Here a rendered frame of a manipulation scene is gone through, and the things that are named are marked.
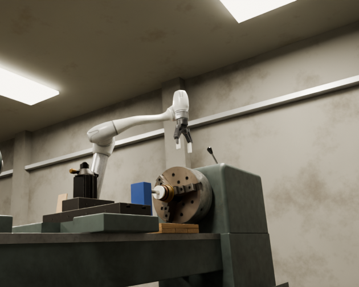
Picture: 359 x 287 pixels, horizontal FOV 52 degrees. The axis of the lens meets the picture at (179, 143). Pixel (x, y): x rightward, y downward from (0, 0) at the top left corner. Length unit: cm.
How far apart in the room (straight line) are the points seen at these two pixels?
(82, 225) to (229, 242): 93
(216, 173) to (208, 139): 273
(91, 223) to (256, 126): 348
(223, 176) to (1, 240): 128
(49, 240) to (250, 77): 393
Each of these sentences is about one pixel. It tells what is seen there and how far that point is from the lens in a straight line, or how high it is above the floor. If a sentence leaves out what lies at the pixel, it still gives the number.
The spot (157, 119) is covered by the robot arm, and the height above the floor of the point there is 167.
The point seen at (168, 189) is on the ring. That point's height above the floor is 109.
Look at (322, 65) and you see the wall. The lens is 455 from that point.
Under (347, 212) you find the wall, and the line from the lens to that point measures 414.
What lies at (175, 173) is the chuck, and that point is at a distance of 200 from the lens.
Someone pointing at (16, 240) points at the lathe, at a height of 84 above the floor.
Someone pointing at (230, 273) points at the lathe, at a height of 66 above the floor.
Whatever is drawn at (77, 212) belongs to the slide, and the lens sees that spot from 148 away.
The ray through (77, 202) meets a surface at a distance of 151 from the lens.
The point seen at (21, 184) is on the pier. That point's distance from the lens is 702.
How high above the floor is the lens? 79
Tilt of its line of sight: 16 degrees up
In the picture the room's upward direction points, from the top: 4 degrees counter-clockwise
